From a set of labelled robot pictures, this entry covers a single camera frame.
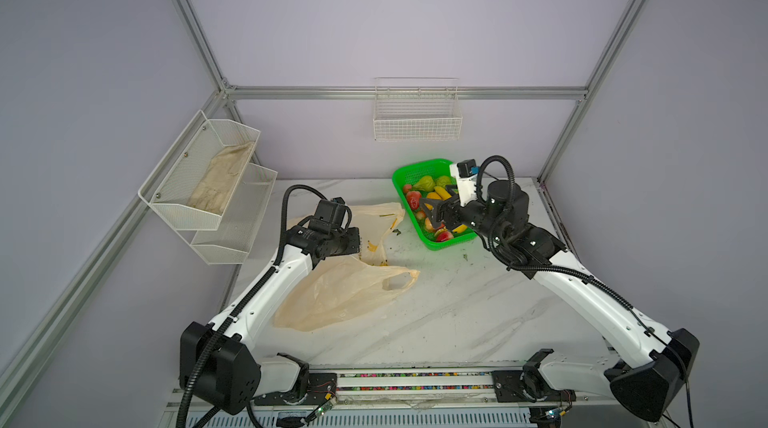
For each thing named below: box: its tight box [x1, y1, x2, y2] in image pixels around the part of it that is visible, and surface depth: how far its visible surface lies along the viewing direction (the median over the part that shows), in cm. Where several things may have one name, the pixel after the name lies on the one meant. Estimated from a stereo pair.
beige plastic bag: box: [273, 203, 420, 333], surface depth 81 cm
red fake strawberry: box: [406, 190, 422, 211], surface depth 113 cm
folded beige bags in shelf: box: [188, 141, 255, 215], surface depth 81 cm
